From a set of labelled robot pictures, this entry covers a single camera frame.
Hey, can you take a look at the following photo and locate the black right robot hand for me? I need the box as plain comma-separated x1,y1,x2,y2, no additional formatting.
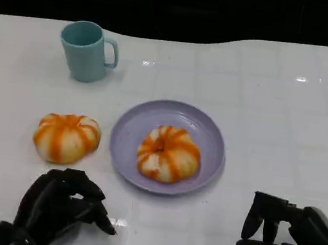
235,189,328,245

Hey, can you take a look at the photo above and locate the lilac plate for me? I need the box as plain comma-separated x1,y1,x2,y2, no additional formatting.
104,93,233,203

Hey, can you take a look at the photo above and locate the pale green mug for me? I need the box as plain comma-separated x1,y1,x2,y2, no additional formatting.
54,17,124,87

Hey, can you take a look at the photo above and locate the orange and white bread roll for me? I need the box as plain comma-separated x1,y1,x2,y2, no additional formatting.
29,108,104,170
133,122,205,188

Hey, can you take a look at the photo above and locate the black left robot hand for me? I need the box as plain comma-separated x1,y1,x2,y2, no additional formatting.
10,162,125,245

